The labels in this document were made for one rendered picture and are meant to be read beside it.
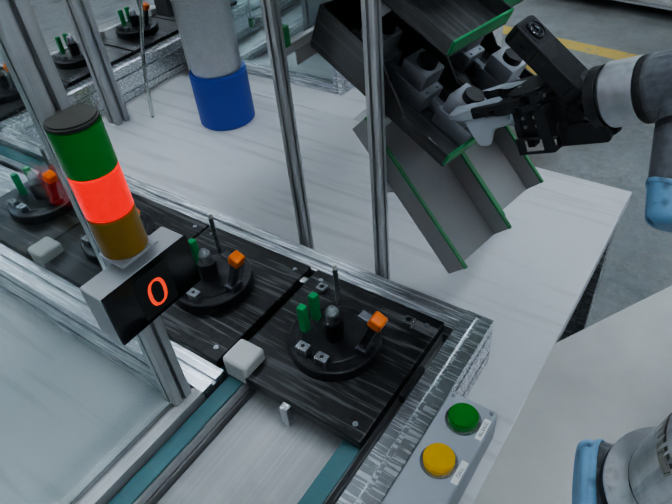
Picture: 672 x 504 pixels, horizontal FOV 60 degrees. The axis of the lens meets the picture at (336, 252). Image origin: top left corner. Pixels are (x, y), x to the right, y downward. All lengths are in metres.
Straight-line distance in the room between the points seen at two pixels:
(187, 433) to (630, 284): 1.95
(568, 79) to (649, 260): 1.92
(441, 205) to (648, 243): 1.80
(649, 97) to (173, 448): 0.72
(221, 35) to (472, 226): 0.87
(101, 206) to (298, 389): 0.39
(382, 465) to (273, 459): 0.16
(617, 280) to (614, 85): 1.82
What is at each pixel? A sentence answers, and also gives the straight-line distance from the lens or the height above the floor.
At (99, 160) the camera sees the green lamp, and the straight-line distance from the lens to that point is 0.59.
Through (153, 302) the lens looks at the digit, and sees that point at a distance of 0.69.
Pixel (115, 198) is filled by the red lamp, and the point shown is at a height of 1.33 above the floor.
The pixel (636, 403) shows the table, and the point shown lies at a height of 0.86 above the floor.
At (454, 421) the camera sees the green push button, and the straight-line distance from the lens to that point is 0.81.
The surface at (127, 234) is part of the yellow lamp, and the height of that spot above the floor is 1.29.
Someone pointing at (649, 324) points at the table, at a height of 0.86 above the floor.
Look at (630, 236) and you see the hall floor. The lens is 2.72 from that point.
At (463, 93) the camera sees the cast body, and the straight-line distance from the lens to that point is 0.86.
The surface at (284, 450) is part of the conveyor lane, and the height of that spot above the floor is 0.92.
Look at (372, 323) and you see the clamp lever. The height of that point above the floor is 1.07.
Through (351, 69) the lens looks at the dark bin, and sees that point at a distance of 0.89.
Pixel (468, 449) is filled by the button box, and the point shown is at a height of 0.96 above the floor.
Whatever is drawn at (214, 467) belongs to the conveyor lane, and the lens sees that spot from 0.87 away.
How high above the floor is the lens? 1.65
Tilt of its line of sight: 41 degrees down
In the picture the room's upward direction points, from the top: 6 degrees counter-clockwise
